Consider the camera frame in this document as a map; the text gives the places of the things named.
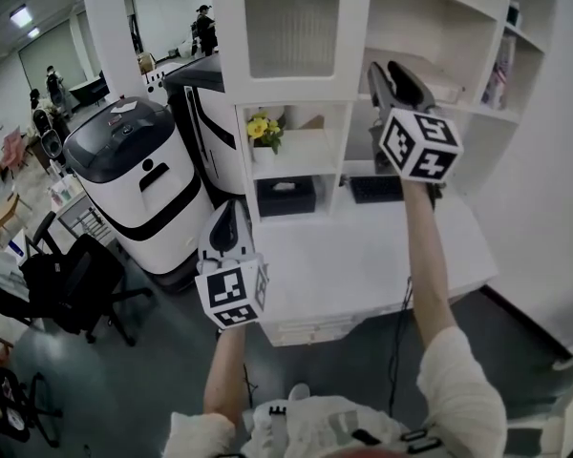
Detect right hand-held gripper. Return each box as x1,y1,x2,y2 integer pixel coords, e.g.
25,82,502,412
367,59,465,183

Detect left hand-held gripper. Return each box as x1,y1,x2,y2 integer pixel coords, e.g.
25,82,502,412
194,199,270,330

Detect white cabinet with glass door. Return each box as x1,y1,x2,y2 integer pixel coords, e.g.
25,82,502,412
209,0,372,107

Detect person's right forearm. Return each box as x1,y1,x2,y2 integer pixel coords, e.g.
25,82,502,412
400,177,459,352

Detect person's left forearm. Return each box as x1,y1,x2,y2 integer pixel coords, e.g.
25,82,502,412
202,324,247,419

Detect white desk with drawers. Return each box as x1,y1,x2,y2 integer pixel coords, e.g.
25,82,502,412
250,174,500,347

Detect black tissue box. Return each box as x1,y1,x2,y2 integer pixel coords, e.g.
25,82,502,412
256,176,317,218

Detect white delivery robot black lid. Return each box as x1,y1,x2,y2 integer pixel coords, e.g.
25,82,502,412
62,95,216,295

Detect black keyboard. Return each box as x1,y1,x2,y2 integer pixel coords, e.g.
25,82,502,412
349,175,405,204

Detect white shelf unit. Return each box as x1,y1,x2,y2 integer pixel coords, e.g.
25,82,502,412
209,0,558,228

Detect row of upright booklets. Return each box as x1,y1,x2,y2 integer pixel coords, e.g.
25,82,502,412
480,35,516,112

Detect tall black and white robot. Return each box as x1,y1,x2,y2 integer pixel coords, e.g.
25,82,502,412
161,54,249,209

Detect yellow flower potted plant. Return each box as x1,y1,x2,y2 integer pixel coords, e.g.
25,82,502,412
245,111,286,166

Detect black office chair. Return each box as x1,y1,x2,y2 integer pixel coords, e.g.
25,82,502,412
0,364,63,448
0,210,154,347

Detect white side table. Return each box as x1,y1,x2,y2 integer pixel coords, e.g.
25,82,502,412
47,178,116,242

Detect black backpack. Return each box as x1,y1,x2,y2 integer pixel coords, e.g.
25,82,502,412
18,250,85,333

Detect white perforated box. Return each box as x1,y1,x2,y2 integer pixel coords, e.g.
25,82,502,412
142,67,182,94

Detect person's white shirt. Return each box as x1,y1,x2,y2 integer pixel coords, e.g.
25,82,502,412
161,324,507,458

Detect grey floor fan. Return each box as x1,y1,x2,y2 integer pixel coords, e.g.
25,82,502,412
37,129,63,171

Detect dark background table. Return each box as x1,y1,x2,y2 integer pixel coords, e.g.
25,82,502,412
69,72,111,107

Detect wooden table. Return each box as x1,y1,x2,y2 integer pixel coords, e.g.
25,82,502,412
0,193,32,247

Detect white cloth pile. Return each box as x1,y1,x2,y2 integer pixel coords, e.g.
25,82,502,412
0,245,30,304

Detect pink chair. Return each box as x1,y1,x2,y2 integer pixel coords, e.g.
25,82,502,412
0,129,28,169

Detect thin black cable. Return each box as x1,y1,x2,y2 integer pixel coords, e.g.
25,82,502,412
389,277,414,417
242,363,259,407

